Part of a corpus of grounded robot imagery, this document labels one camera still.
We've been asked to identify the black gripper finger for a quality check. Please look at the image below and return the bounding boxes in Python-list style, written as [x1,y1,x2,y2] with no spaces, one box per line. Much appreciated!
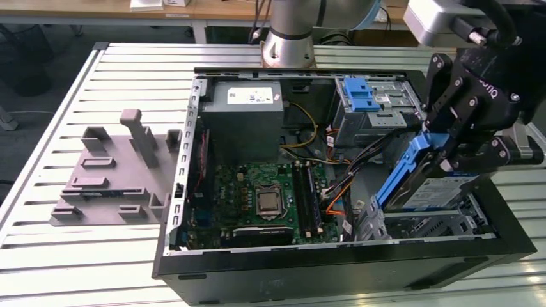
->
[438,136,534,175]
[422,52,483,161]

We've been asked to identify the hard disk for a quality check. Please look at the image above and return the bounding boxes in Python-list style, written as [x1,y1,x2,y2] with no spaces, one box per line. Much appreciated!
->
[375,132,479,214]

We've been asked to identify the metal disk bay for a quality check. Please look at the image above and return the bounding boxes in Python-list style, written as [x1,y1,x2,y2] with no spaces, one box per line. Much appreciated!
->
[355,191,487,240]

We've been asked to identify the metal drive cage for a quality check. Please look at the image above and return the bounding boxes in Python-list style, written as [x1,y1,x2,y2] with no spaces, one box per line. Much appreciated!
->
[332,76,427,148]

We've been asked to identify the blue plastic drive latch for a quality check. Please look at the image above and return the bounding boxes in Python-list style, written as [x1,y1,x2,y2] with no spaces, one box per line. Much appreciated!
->
[343,78,382,113]

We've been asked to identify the black RAM stick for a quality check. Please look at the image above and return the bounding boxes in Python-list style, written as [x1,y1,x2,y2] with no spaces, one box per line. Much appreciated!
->
[294,161,312,239]

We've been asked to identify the grey power supply unit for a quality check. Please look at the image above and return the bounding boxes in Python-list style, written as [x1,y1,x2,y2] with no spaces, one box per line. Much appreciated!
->
[199,79,286,164]

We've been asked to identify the silver CPU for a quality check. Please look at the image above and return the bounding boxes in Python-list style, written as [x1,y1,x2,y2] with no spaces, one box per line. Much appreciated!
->
[259,193,280,214]

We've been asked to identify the CPU socket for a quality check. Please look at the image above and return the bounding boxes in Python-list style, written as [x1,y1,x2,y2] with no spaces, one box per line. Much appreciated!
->
[254,184,286,222]

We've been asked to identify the green motherboard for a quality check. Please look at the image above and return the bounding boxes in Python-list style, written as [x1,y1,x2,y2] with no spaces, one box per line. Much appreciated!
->
[187,161,342,250]

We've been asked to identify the black graphics card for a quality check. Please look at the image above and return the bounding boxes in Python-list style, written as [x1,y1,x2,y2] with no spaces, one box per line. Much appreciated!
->
[220,225,296,248]

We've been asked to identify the black PC case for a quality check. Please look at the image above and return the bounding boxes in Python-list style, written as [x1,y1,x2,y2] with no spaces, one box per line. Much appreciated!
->
[151,66,538,306]

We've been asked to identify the wooden desk white legs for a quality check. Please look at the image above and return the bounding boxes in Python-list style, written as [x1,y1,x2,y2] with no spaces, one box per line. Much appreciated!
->
[0,0,427,49]

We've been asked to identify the large white box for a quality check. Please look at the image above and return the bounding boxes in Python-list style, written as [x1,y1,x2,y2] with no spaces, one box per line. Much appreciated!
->
[129,0,164,12]

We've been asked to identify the grey parts rack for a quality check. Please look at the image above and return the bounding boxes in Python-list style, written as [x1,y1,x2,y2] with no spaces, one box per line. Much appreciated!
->
[49,108,184,228]

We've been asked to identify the grey metal foot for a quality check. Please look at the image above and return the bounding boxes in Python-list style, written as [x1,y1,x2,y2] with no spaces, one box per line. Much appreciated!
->
[0,105,19,131]

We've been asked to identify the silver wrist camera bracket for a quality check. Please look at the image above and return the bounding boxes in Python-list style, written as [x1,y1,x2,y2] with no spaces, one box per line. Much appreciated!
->
[510,122,545,164]

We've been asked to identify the thick black camera cable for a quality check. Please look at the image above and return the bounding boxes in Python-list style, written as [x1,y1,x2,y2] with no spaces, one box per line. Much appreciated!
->
[451,0,523,49]

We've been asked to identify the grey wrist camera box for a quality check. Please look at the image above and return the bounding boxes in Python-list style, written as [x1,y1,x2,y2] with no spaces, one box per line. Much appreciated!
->
[403,0,499,48]

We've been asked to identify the black cable bundle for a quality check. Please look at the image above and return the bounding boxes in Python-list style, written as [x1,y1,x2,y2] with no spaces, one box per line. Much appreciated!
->
[322,123,426,198]

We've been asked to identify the yellow wire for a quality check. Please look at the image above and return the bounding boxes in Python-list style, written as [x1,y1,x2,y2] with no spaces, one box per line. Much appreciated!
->
[279,102,319,150]

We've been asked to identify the orange wire bundle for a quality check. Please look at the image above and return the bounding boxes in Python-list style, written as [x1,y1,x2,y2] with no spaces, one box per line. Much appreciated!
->
[324,178,347,219]

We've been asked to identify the thin black hanging cable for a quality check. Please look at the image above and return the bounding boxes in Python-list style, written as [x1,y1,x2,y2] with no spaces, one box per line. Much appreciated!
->
[250,0,268,44]

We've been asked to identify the thin red wire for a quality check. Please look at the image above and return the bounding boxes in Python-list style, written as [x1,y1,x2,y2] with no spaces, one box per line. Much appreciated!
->
[194,130,208,196]

